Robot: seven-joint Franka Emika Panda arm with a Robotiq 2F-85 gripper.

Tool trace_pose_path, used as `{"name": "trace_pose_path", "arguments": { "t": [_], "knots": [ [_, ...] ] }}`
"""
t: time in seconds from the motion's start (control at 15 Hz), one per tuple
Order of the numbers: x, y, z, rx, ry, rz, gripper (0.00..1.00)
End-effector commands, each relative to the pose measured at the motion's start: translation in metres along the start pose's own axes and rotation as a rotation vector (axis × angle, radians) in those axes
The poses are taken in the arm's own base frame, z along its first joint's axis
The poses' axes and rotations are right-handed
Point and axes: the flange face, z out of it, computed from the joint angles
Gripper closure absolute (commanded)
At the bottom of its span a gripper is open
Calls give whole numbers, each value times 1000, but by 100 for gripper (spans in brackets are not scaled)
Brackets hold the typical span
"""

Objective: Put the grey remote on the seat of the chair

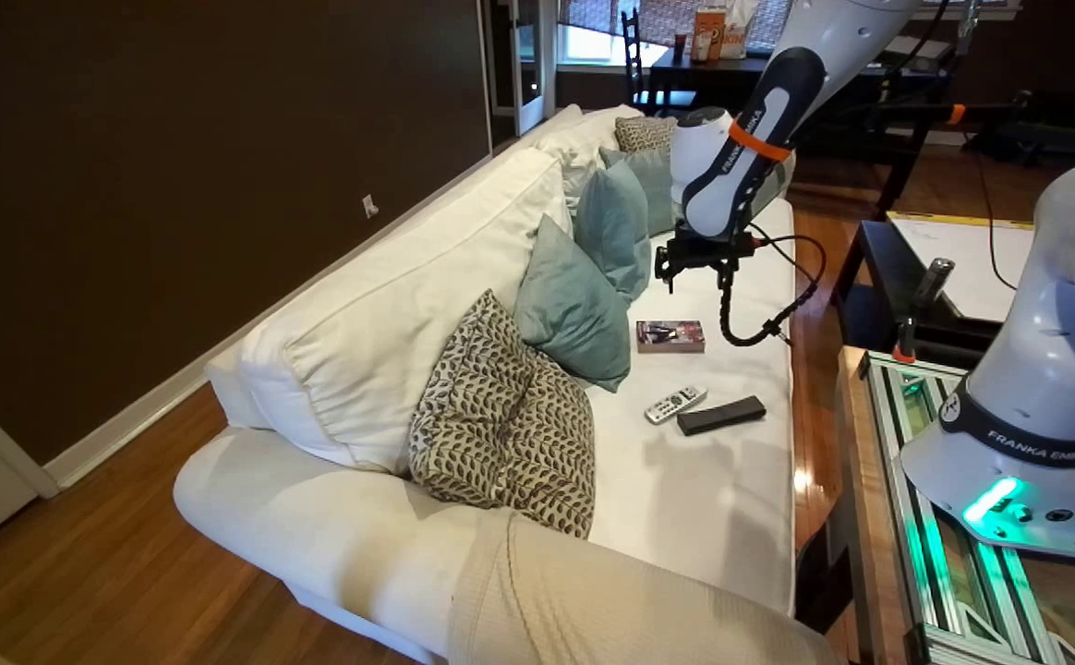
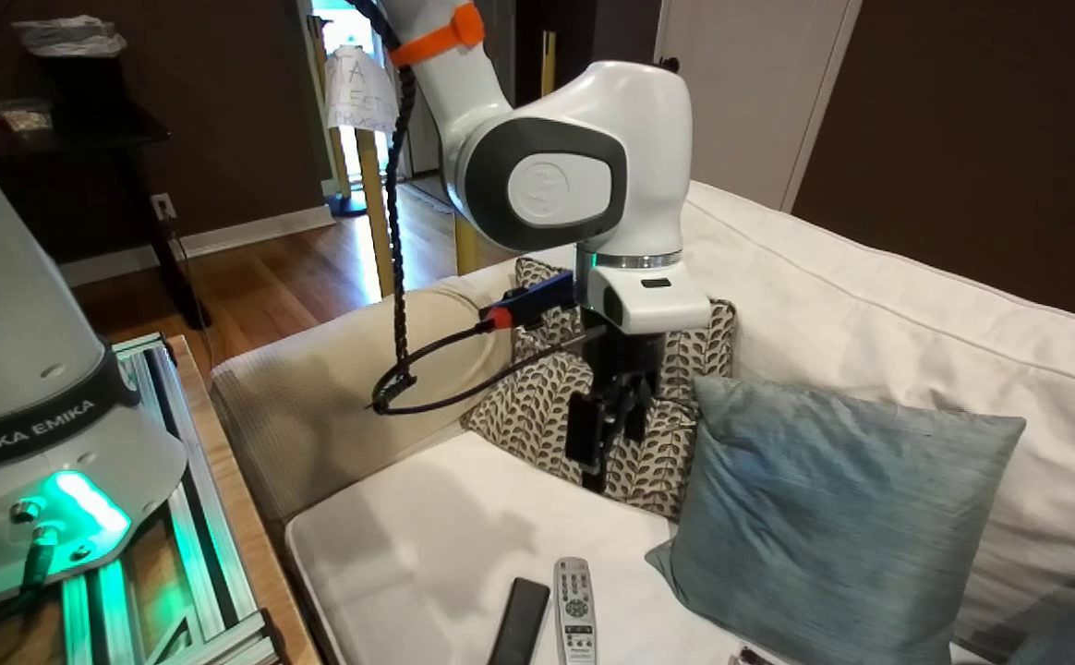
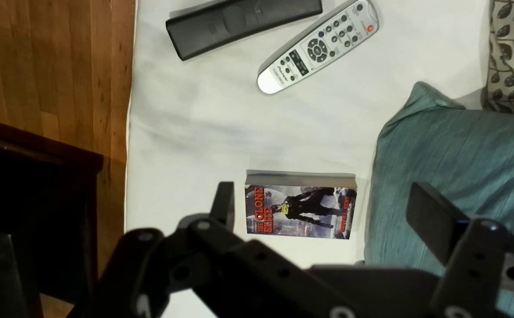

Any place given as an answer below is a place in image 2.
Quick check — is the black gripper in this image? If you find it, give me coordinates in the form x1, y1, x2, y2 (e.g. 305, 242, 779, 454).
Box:
562, 327, 669, 500

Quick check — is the grey remote control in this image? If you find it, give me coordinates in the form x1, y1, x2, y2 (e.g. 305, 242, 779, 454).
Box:
551, 556, 602, 665

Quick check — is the black remote control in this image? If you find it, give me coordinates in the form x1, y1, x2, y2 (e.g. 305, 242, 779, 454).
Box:
485, 573, 552, 665

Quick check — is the large leaf patterned pillow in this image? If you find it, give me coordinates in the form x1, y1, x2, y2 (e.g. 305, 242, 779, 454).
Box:
458, 256, 743, 524

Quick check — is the white sofa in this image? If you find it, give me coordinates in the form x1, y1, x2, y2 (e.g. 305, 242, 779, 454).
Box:
205, 176, 1075, 665

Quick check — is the white door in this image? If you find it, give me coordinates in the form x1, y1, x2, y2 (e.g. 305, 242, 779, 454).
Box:
650, 0, 866, 215

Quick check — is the black console table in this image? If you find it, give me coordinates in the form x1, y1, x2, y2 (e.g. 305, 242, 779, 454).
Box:
0, 48, 215, 335

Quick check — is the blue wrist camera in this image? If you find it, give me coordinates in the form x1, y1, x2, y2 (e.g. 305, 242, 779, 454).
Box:
499, 269, 583, 332

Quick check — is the black braided cable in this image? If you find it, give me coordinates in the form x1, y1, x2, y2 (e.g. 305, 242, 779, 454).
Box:
366, 68, 619, 423

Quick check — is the aluminium profile robot base frame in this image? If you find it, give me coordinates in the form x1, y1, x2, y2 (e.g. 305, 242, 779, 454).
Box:
0, 329, 286, 665

